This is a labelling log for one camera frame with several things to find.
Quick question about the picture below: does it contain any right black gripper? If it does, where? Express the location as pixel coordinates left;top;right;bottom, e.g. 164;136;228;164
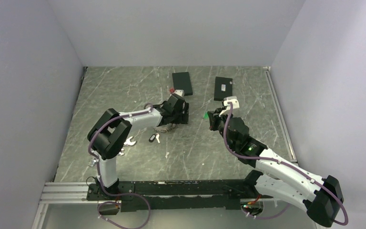
207;108;235;150

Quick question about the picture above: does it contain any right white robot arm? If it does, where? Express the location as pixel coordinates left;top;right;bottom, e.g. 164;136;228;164
207;106;349;228

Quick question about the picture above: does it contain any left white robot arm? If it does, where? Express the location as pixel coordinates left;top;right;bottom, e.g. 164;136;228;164
87;90;189;200

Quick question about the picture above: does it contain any plain black rectangular box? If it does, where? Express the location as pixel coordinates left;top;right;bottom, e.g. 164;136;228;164
172;72;193;96

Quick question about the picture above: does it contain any black box with label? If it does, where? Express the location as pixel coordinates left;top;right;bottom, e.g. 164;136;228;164
213;77;233;101

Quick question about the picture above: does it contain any lower silver wrench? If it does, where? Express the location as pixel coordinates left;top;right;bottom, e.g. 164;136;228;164
88;149;125;167

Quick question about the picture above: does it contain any toothed metal sprocket ring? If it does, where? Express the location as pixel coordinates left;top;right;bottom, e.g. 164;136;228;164
153;124;179;134

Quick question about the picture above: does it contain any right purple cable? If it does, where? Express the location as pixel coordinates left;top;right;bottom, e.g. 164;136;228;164
223;102;350;226

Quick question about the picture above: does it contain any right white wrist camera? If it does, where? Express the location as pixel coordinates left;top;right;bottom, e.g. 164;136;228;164
219;96;240;116

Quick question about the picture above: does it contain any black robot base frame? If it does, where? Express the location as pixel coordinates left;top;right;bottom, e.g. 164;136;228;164
86;170;262;212

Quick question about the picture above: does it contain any aluminium rail frame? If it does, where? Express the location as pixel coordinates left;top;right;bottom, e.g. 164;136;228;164
31;66;325;229

